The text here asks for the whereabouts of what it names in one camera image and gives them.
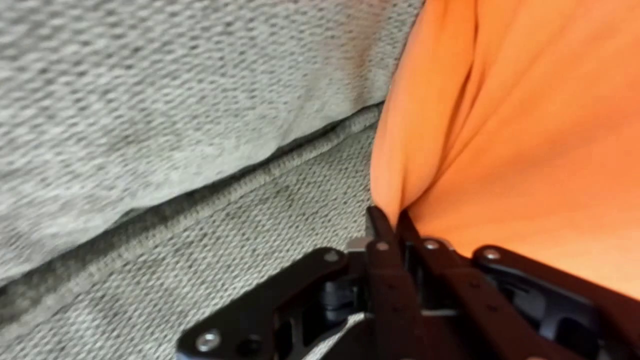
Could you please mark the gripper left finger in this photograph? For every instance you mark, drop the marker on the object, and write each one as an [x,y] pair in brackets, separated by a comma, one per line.
[260,307]

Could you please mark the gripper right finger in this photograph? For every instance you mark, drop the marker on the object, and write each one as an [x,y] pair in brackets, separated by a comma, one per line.
[480,295]

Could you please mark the orange cloth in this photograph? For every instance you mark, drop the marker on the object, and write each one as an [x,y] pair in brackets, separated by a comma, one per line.
[520,130]

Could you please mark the grey fabric sofa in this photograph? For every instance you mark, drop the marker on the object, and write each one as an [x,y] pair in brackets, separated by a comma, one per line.
[170,150]

